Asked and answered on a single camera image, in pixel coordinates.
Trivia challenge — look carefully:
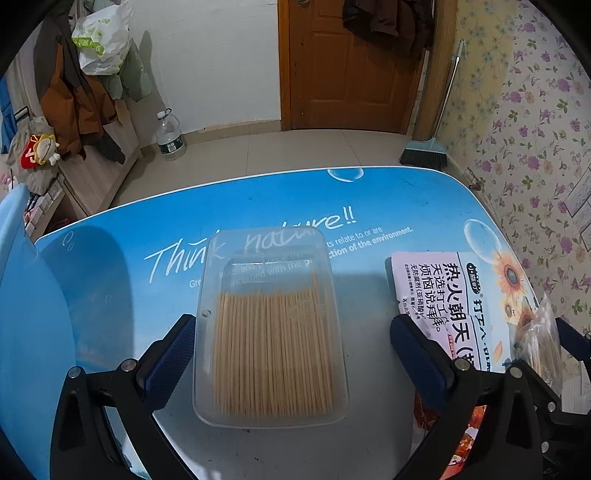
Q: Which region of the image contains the cotton swab bag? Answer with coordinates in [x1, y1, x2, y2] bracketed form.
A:
[512, 294, 563, 396]

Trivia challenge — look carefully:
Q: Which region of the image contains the clear toothpick box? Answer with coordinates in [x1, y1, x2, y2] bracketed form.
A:
[193, 226, 349, 429]

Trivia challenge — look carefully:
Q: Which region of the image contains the crayfish snack packet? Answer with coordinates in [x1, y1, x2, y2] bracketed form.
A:
[386, 250, 518, 467]

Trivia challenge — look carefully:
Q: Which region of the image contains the light blue plastic basin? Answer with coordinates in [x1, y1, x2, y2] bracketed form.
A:
[1, 185, 75, 479]

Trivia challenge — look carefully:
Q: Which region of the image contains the cluttered side shelf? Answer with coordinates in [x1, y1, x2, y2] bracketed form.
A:
[23, 175, 87, 243]

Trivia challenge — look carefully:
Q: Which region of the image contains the beige wardrobe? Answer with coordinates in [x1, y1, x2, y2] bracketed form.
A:
[6, 28, 142, 219]

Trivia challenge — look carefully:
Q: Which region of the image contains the large water bottle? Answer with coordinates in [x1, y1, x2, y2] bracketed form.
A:
[156, 108, 186, 159]

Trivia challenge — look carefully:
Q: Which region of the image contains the brown orange hanging jacket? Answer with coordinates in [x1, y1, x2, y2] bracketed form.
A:
[33, 1, 125, 164]

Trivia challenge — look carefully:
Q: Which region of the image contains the green hanging garment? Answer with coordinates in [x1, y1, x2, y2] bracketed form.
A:
[91, 0, 154, 103]

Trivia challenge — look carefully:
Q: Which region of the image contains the brown wooden door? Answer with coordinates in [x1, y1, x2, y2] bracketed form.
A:
[277, 1, 458, 140]

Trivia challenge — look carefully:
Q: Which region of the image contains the dark brown hanging coat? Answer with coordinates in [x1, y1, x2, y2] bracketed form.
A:
[342, 0, 435, 52]

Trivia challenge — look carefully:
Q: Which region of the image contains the white green plastic bag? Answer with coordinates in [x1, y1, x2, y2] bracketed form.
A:
[71, 1, 133, 76]

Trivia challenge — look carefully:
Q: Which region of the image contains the blue hanging strap bag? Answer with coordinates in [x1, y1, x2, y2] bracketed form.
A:
[0, 77, 17, 154]

